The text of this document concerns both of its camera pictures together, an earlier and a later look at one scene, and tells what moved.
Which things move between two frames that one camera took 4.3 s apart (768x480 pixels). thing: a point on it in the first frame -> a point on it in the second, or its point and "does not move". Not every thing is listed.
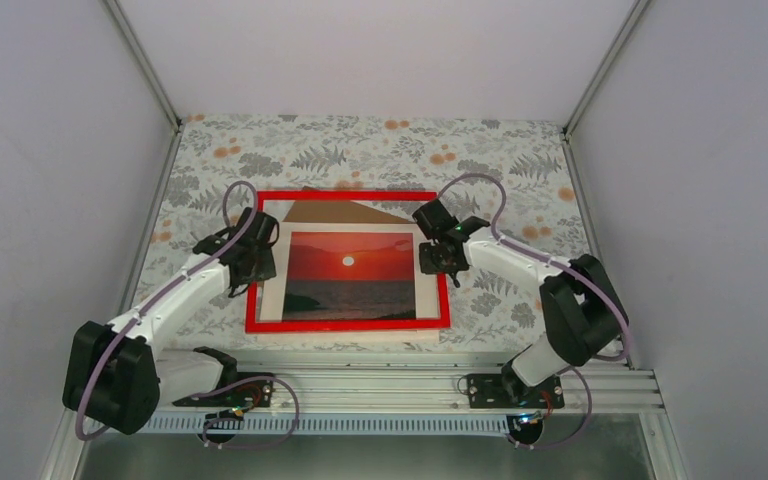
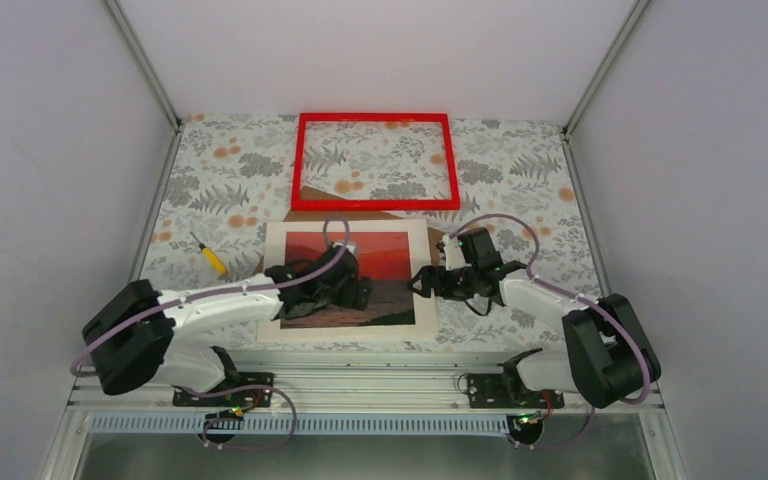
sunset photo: x=345 y=275 does not move
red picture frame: x=253 y=325 -> x=374 y=204
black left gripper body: x=262 y=270 -> x=344 y=299
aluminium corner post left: x=144 y=66 does not move
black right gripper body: x=435 y=265 -> x=462 y=288
